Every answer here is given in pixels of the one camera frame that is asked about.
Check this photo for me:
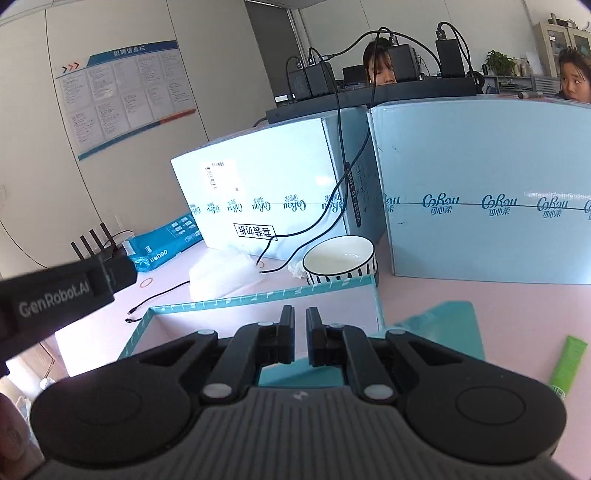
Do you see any blue paper packet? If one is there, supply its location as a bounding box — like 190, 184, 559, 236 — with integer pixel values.
124, 213, 204, 274

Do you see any white foam wrap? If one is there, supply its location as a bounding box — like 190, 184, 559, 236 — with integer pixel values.
188, 251, 262, 301

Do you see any black partition shelf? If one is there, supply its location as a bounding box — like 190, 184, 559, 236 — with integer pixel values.
267, 76, 477, 124

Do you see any green tube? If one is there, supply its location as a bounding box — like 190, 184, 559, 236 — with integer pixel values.
549, 335, 587, 400

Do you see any teal-rimmed white box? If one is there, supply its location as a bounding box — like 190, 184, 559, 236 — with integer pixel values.
117, 274, 386, 365

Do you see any white striped bowl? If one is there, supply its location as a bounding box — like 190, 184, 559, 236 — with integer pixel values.
302, 235, 378, 285

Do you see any glass door cabinet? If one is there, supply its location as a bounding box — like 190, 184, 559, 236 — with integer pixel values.
533, 21, 591, 90

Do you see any potted plant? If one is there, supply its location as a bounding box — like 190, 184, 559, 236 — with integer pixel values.
485, 50, 517, 77

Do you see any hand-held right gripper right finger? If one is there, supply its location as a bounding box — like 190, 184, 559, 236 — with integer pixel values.
305, 306, 481, 404

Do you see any light blue cardboard box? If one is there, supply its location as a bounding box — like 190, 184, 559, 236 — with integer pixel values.
171, 105, 389, 264
366, 96, 591, 284

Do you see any teal box lid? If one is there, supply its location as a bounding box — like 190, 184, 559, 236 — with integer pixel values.
257, 301, 486, 387

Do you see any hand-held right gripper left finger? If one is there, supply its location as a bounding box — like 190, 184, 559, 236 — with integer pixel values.
117, 305, 296, 402

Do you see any black power adapter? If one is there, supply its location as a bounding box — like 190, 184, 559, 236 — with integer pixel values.
436, 28, 465, 79
286, 56, 311, 101
307, 48, 335, 97
390, 45, 420, 83

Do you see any pink desktop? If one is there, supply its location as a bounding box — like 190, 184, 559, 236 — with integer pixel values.
55, 240, 591, 467

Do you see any black router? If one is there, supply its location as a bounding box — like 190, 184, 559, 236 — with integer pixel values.
71, 223, 132, 264

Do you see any black cable with plug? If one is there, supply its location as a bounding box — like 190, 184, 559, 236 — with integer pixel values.
124, 264, 296, 325

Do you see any wall poster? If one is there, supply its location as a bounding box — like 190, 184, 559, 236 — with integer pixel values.
54, 40, 197, 161

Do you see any long black cable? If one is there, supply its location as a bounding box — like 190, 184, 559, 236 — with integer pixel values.
255, 28, 393, 266

